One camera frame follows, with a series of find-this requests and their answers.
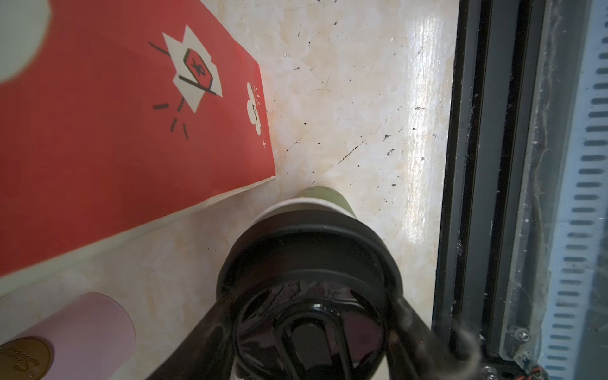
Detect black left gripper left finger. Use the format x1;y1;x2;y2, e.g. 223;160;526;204
147;294;234;380

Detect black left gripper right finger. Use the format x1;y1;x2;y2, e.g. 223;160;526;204
386;295;480;379

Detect black plastic cup lid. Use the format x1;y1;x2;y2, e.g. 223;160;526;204
216;210;403;379

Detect green paper coffee cup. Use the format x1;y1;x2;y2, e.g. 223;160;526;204
252;186;357;226

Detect red white paper takeout bag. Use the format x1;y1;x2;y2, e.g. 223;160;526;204
1;1;276;295

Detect pink plastic straw holder cup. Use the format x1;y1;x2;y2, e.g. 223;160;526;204
1;293;136;379

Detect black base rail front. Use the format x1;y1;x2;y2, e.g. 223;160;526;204
432;1;546;379

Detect white slotted cable duct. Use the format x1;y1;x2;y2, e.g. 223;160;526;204
541;1;607;379

